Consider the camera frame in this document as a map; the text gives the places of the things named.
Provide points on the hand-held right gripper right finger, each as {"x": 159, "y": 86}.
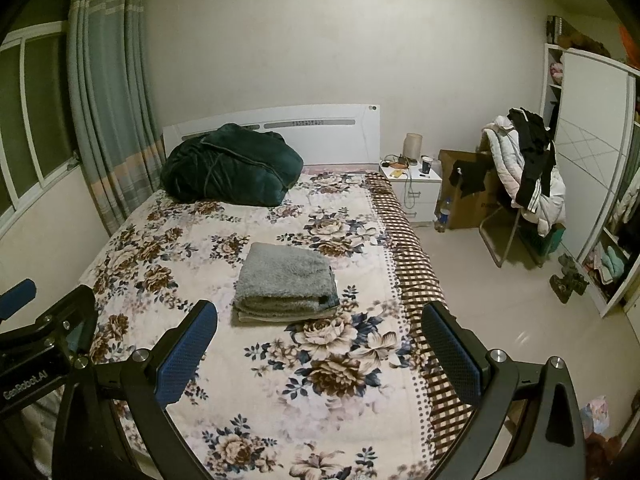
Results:
{"x": 450, "y": 355}

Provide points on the white nightstand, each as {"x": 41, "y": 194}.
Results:
{"x": 422, "y": 200}

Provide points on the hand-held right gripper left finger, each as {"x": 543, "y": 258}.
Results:
{"x": 185, "y": 355}

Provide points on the green plastic basket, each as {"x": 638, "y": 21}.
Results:
{"x": 552, "y": 242}

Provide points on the brown cardboard box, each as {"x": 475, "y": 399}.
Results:
{"x": 465, "y": 210}

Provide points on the brown bundle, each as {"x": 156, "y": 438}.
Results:
{"x": 585, "y": 45}

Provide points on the white wardrobe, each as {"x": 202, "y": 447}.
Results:
{"x": 585, "y": 135}

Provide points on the black striped clothes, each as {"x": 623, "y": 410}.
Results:
{"x": 537, "y": 160}

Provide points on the dark cup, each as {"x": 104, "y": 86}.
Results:
{"x": 427, "y": 165}

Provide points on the metal frame chair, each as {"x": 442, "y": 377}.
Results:
{"x": 512, "y": 232}

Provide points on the grey fluffy towel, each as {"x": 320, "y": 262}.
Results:
{"x": 285, "y": 275}

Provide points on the white bed headboard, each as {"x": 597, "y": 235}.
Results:
{"x": 280, "y": 130}

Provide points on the chair with piled clothes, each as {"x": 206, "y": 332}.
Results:
{"x": 500, "y": 160}

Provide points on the beige table lamp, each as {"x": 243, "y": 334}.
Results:
{"x": 413, "y": 147}

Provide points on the colourful printed bag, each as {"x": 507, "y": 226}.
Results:
{"x": 595, "y": 415}

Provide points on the brown checkered bed sheet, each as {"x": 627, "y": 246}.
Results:
{"x": 415, "y": 260}

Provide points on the black cloth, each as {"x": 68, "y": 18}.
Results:
{"x": 470, "y": 180}

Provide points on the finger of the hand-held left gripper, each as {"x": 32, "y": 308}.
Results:
{"x": 17, "y": 300}
{"x": 60, "y": 312}

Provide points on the white framed window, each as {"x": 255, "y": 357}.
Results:
{"x": 35, "y": 110}

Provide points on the grey-green striped curtain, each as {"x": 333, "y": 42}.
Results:
{"x": 110, "y": 110}

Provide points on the pile of folded clothes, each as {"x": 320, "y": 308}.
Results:
{"x": 610, "y": 262}

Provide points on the floral printed blanket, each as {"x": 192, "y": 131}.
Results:
{"x": 200, "y": 240}

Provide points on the dark green quilt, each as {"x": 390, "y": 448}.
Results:
{"x": 230, "y": 165}

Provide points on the plastic water bottle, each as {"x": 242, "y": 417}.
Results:
{"x": 442, "y": 217}

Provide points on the dark patterned object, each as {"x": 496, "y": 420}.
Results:
{"x": 567, "y": 280}

